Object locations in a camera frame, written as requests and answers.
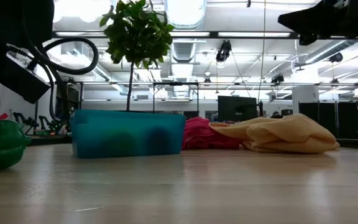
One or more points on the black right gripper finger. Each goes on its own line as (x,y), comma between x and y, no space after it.
(308,40)
(312,20)

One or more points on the blue plastic tupperware container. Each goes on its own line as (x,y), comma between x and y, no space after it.
(89,133)

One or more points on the black hanging spotlight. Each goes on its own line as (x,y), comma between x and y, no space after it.
(224,51)

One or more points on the yellow cloth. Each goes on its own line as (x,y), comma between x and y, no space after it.
(291,133)

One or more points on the black monitor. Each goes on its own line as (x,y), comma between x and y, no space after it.
(236,109)

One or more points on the potted green plant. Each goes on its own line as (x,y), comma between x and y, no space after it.
(137,34)

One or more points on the black metal rack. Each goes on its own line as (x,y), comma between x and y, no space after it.
(176,83)

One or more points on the red cloth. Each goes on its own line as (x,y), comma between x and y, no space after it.
(200,137)

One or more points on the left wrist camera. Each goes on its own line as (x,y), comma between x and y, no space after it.
(23,84)

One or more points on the black partition wall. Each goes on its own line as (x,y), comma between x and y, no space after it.
(350,119)

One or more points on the silver ceiling air duct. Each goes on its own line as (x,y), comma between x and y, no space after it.
(185,12)

